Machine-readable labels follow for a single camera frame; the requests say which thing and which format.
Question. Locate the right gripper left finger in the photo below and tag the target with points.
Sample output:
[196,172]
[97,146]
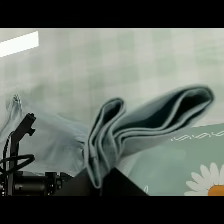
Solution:
[79,185]

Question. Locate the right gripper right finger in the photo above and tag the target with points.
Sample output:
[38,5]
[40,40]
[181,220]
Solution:
[119,185]

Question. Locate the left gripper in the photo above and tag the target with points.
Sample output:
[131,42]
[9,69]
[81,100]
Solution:
[31,184]

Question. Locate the pale blue shirt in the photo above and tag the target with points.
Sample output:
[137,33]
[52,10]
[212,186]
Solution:
[133,133]

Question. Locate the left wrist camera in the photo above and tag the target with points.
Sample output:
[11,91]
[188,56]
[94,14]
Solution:
[20,130]

